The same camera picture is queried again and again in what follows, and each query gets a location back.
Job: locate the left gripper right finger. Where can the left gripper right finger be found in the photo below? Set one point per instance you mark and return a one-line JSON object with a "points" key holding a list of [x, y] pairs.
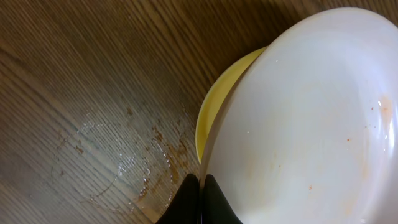
{"points": [[215, 208]]}

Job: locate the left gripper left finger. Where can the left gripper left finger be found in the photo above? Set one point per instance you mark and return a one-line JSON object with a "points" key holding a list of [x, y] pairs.
{"points": [[183, 207]]}

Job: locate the yellow-green plate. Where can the yellow-green plate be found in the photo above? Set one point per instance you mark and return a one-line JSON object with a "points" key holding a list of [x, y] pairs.
{"points": [[215, 97]]}

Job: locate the white plate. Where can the white plate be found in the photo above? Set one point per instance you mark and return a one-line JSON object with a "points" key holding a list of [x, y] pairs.
{"points": [[308, 133]]}

